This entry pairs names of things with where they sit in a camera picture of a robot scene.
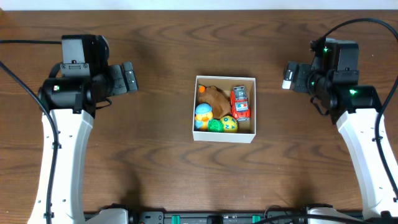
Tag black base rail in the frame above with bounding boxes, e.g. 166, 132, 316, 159
83, 203, 371, 224

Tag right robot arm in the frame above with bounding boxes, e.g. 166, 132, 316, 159
282, 38, 397, 223

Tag black cable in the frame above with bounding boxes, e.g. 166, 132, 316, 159
0, 39, 113, 224
322, 17, 398, 200

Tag white cardboard box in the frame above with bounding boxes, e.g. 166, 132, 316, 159
192, 76, 257, 143

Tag left black cable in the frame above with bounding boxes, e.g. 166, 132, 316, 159
0, 39, 113, 224

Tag red toy fire truck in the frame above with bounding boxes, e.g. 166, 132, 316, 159
230, 86, 251, 121

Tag yellow duck toy blue hat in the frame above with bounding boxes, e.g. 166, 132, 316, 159
195, 103, 213, 131

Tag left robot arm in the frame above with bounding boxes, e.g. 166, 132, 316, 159
28, 35, 139, 223

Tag green ridged disc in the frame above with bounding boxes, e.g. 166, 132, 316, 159
208, 119, 224, 133

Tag right black cable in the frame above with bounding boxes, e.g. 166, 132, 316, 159
322, 17, 398, 200

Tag brown plush toy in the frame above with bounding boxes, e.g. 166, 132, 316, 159
198, 85, 231, 119

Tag yellow ball blue letters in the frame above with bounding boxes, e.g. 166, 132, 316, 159
220, 115, 238, 133

